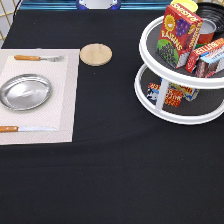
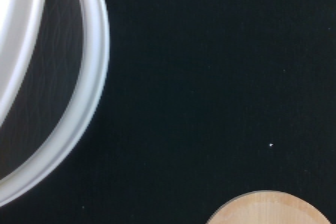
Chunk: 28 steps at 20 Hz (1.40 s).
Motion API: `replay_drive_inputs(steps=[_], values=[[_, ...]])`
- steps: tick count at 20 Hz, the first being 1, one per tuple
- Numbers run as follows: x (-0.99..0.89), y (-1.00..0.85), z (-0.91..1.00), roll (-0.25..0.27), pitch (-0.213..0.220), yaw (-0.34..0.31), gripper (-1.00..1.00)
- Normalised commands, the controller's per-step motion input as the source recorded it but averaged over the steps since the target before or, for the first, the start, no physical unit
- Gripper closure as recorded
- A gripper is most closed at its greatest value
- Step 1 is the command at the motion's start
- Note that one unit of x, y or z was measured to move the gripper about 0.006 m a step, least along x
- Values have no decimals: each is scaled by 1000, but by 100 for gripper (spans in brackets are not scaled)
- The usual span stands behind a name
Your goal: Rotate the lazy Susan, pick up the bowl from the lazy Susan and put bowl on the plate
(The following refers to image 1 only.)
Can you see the white two-tier lazy Susan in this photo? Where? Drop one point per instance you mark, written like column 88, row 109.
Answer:
column 207, row 107

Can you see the black bowl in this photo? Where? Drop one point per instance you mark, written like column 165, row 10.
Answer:
column 213, row 12

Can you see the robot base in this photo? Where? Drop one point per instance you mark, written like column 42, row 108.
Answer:
column 98, row 4

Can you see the round silver metal plate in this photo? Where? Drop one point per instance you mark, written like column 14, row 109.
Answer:
column 25, row 92

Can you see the round wooden coaster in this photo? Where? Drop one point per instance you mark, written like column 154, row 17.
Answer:
column 95, row 54

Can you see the red white milk carton box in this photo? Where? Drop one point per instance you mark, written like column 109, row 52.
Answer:
column 173, row 97

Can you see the beige woven placemat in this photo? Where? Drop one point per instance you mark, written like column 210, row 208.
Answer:
column 58, row 111

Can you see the red butter box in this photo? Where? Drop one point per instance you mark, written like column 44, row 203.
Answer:
column 207, row 60

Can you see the red raisins box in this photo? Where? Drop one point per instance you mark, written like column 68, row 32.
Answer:
column 178, row 35

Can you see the red label tin can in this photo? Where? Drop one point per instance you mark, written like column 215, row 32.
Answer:
column 207, row 31

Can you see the yellow lid parmesan can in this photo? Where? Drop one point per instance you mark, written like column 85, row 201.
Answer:
column 189, row 4

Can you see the wooden lattice screen left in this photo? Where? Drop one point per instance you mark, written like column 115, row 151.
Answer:
column 7, row 9

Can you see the wooden handled fork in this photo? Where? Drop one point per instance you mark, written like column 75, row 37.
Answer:
column 38, row 58

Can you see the wooden handled knife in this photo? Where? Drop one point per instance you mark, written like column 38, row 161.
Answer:
column 4, row 129

